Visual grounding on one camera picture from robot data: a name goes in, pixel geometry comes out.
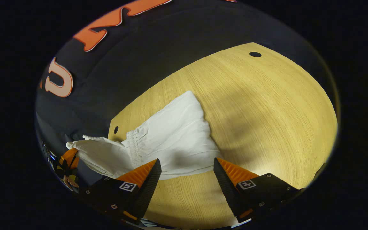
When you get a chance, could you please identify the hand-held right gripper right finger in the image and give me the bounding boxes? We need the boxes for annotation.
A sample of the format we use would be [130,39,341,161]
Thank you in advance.
[213,157,303,224]

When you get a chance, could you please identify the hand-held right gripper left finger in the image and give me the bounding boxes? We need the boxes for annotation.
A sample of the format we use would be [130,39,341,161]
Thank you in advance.
[79,158,162,224]

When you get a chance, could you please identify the white jeans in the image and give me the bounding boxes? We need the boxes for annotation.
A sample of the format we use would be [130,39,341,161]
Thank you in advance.
[66,90,223,180]

